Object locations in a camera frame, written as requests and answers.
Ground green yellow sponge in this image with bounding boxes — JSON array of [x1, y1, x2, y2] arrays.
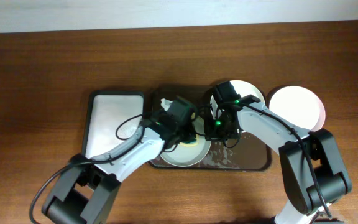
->
[[180, 139, 198, 147]]

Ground pale green plate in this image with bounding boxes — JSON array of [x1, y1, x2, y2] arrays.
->
[[159, 115, 213, 167]]

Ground cream white plate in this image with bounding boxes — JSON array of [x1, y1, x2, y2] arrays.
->
[[210, 80, 265, 116]]

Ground pinkish white plate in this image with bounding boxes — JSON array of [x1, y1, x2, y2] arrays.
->
[[268, 86, 326, 131]]

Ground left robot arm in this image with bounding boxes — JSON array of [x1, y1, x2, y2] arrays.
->
[[42, 98, 198, 223]]

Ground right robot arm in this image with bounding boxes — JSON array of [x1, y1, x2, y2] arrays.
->
[[203, 80, 352, 223]]

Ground brown plastic tray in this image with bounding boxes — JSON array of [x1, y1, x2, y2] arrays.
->
[[149, 85, 272, 172]]

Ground white soapy tray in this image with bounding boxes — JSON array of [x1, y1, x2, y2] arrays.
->
[[81, 90, 144, 158]]

